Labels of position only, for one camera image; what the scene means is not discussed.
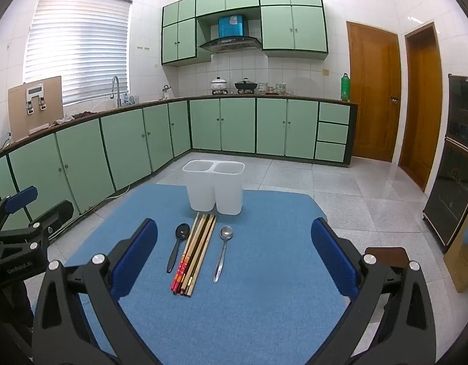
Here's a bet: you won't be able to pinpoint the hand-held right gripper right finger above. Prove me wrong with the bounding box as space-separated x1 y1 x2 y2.
310 217 437 365

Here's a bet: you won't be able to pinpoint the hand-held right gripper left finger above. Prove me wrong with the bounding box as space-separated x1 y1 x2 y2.
32 218 170 365

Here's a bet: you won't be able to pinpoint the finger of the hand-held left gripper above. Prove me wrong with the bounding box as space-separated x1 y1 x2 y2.
0 200 74 241
0 186 39 232

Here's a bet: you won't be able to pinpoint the black plastic spoon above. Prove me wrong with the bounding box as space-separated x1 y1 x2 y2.
166 223 191 273

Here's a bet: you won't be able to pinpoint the bundle of wooden chopsticks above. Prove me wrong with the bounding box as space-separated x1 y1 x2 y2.
171 213 218 297

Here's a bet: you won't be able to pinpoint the metal spoon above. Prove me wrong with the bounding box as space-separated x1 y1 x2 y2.
213 225 234 283

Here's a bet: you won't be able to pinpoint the white double utensil holder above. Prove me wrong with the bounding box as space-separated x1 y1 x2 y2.
182 160 246 215

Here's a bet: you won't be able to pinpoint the brown wooden stool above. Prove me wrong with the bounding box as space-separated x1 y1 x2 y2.
365 247 409 297

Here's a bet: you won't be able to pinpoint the blue table mat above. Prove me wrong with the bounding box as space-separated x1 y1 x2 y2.
63 184 356 365

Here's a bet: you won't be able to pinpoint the brown cardboard box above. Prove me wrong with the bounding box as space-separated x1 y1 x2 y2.
8 76 64 143

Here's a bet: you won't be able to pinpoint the dark rag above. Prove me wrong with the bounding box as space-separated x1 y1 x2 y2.
53 111 95 125

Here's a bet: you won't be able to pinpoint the cardboard sheet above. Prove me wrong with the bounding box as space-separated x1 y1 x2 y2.
444 213 468 293

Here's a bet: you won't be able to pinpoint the metal kitchen faucet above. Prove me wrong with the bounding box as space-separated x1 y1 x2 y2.
111 75 122 108

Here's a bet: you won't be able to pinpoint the black glass-front cabinet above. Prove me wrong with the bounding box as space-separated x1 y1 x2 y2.
423 74 468 253

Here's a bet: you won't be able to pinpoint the white window blind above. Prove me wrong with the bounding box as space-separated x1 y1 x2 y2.
24 0 133 107

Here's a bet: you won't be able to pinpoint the green base kitchen cabinets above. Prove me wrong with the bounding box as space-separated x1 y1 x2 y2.
0 97 358 244

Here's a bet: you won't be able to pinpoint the closed wooden door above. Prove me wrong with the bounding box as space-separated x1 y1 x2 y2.
347 22 401 163

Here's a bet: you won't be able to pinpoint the blue range hood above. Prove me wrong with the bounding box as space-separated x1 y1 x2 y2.
198 36 263 54

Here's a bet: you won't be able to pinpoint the blue hood chimney cover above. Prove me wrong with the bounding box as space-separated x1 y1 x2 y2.
218 14 247 39

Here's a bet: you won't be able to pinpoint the wooden door with frame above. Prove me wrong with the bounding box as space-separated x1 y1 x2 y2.
398 22 443 193

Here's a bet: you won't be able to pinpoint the green upper wall cabinets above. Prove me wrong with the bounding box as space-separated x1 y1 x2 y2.
161 0 329 66

